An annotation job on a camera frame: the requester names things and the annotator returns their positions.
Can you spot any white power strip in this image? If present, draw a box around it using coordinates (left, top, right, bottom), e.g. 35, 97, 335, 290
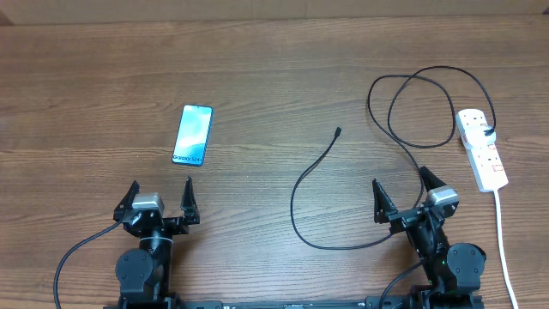
455, 109, 509, 192

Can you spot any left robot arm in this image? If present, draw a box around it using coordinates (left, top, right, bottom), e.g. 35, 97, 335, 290
113, 178, 200, 308

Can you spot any blue Galaxy smartphone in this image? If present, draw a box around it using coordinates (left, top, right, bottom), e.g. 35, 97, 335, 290
172, 105, 214, 167

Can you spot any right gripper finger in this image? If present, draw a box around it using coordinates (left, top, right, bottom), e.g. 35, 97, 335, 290
419, 166, 446, 191
372, 179, 398, 223

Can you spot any white USB charger plug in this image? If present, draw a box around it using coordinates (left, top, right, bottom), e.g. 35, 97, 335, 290
462, 125, 497, 149

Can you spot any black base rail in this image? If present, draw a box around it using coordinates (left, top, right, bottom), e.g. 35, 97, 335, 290
103, 296, 485, 309

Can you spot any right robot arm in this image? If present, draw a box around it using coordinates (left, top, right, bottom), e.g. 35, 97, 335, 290
365, 167, 486, 308

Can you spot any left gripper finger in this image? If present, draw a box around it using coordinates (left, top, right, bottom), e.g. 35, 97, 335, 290
113, 180, 140, 221
180, 176, 200, 225

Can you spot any white power strip cord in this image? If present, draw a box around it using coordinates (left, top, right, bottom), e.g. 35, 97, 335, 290
493, 190, 520, 309

